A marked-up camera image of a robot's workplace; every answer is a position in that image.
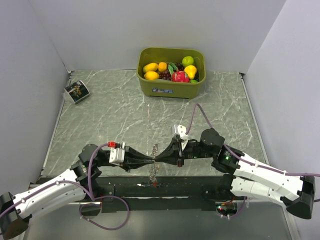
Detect yellow mango lower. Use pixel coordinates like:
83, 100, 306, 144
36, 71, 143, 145
144, 71, 160, 81

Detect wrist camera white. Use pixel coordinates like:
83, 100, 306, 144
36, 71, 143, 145
107, 141, 126, 166
172, 124, 189, 146

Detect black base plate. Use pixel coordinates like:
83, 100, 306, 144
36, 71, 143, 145
93, 174, 243, 213

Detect dark red grapes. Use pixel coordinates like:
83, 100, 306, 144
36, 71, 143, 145
157, 62, 184, 81

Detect olive green plastic bin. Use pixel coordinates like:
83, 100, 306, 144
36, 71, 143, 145
136, 47, 206, 99

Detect green apple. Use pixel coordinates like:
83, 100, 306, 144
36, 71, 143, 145
182, 56, 195, 68

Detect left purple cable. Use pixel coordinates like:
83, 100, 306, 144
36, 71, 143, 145
0, 143, 111, 233

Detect orange fruit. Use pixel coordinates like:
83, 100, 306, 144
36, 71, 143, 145
158, 62, 168, 73

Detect metal keyring disc with rings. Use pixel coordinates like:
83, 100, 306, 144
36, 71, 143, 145
149, 143, 159, 185

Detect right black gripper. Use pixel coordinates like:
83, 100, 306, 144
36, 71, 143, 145
155, 137, 215, 167

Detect yellow pear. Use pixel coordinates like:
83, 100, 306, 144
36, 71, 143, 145
184, 65, 198, 80

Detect pink dragon fruit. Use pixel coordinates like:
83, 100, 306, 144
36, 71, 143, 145
171, 71, 190, 83

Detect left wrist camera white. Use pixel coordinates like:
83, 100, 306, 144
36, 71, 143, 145
107, 141, 126, 166

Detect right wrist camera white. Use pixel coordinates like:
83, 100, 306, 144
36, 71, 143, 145
172, 124, 189, 146

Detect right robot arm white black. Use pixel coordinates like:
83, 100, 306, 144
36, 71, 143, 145
155, 125, 316, 220

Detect yellow mango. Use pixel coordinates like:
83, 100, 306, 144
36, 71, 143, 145
142, 62, 159, 73
144, 71, 160, 81

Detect black printed can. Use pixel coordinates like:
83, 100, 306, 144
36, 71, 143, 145
63, 80, 90, 105

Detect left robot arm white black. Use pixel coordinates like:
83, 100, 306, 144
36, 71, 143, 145
0, 141, 154, 240

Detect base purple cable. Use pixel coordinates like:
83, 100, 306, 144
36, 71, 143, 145
79, 195, 130, 231

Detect yellow mango upper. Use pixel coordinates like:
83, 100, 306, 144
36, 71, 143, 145
142, 62, 159, 73

